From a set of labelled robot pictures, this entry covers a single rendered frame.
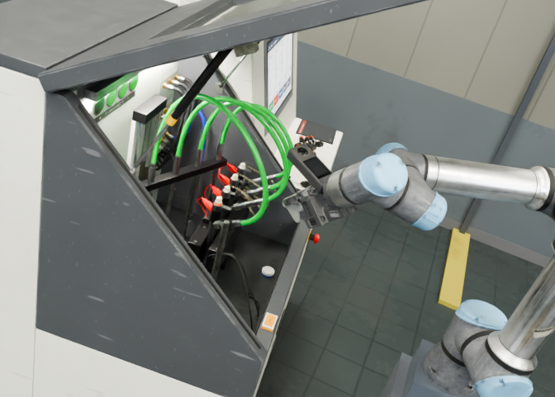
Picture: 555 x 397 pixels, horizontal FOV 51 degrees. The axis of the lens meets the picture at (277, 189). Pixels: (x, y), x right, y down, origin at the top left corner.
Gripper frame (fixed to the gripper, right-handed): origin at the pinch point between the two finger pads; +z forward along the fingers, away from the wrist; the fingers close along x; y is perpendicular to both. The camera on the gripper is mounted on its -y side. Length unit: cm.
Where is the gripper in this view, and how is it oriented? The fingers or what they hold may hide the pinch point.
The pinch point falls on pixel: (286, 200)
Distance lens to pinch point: 131.0
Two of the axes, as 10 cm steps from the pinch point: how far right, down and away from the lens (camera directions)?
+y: 4.2, 9.1, 0.1
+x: 7.7, -3.6, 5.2
